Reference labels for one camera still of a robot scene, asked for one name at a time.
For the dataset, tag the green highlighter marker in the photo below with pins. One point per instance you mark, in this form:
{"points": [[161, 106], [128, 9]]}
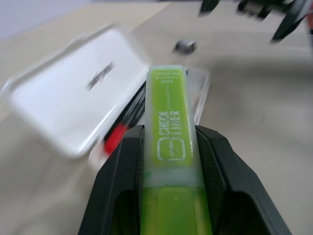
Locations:
{"points": [[171, 137]]}

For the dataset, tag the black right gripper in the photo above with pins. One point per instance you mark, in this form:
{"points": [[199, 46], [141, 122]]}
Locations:
{"points": [[261, 8]]}

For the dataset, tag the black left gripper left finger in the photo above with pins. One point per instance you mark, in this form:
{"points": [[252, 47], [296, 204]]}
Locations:
{"points": [[115, 186]]}

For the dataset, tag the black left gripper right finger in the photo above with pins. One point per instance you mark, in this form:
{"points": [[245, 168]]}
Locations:
{"points": [[234, 191]]}

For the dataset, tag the red capped black marker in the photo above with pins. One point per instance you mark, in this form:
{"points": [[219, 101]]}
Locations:
{"points": [[117, 137]]}

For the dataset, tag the white plastic pencil case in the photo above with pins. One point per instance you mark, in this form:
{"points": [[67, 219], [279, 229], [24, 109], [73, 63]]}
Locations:
{"points": [[68, 98]]}

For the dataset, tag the small grey object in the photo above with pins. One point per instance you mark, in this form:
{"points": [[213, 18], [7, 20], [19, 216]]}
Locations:
{"points": [[186, 46]]}

